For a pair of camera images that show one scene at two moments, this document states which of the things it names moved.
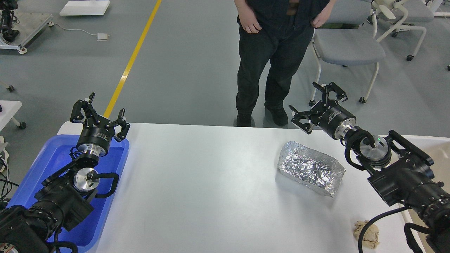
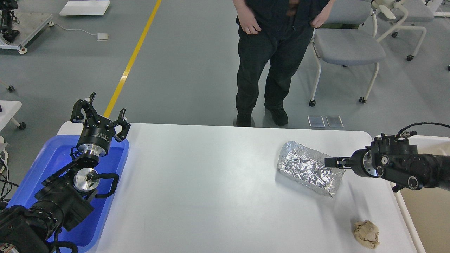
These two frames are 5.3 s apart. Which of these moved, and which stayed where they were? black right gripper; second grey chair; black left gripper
Moved: black right gripper
Stayed: second grey chair; black left gripper
